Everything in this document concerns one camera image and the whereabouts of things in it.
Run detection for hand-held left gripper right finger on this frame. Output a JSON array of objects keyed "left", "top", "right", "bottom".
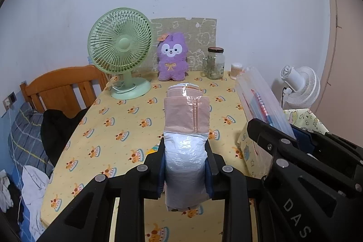
[{"left": 205, "top": 140, "right": 259, "bottom": 242}]

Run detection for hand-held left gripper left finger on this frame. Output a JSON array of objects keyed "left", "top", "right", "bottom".
[{"left": 37, "top": 137, "right": 166, "bottom": 242}]

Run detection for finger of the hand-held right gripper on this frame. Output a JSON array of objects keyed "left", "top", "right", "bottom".
[
  {"left": 312, "top": 131, "right": 363, "bottom": 166},
  {"left": 246, "top": 118, "right": 316, "bottom": 179}
]

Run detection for yellow cartoon-print box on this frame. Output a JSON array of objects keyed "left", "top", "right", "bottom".
[{"left": 237, "top": 109, "right": 329, "bottom": 177}]

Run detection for white and pink pack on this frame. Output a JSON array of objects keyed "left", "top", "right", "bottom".
[{"left": 164, "top": 83, "right": 211, "bottom": 212}]

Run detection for clear plastic zip bag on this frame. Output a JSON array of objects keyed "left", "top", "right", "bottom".
[{"left": 235, "top": 66, "right": 297, "bottom": 140}]

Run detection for yellow snack packet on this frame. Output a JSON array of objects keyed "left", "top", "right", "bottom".
[{"left": 146, "top": 144, "right": 162, "bottom": 156}]

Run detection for white standing fan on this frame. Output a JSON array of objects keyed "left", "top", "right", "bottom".
[{"left": 279, "top": 65, "right": 321, "bottom": 110}]

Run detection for cotton swab container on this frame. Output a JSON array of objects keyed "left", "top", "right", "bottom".
[{"left": 230, "top": 62, "right": 244, "bottom": 80}]

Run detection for glass jar with brown lid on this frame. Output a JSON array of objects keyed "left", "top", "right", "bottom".
[{"left": 207, "top": 47, "right": 226, "bottom": 80}]

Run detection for small glass mug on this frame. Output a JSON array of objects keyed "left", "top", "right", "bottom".
[{"left": 202, "top": 56, "right": 217, "bottom": 79}]

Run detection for beige door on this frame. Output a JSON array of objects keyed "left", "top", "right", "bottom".
[{"left": 319, "top": 0, "right": 363, "bottom": 146}]

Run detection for purple plush toy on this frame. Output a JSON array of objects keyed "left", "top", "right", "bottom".
[{"left": 157, "top": 32, "right": 189, "bottom": 81}]

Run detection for black cloth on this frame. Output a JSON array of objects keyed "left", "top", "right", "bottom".
[{"left": 40, "top": 109, "right": 88, "bottom": 167}]

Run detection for white cloth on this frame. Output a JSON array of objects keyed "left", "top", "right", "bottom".
[{"left": 21, "top": 165, "right": 52, "bottom": 241}]

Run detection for beige printed board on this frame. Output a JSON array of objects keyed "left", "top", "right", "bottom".
[{"left": 150, "top": 17, "right": 219, "bottom": 72}]

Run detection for green desk fan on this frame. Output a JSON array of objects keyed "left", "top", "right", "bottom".
[{"left": 87, "top": 7, "right": 153, "bottom": 101}]

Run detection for blue plaid pillow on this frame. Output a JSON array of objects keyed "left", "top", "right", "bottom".
[{"left": 11, "top": 103, "right": 54, "bottom": 177}]

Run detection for wooden bed headboard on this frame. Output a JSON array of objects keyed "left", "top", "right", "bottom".
[{"left": 20, "top": 65, "right": 112, "bottom": 119}]

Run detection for blue bed sheet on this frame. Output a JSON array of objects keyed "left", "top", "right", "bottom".
[{"left": 0, "top": 194, "right": 33, "bottom": 240}]

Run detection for white and black clothes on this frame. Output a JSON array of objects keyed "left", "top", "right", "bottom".
[{"left": 0, "top": 170, "right": 15, "bottom": 213}]

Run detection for white cable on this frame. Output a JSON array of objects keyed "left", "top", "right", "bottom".
[{"left": 7, "top": 106, "right": 25, "bottom": 222}]

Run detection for wall socket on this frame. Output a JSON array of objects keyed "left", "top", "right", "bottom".
[{"left": 3, "top": 92, "right": 17, "bottom": 110}]

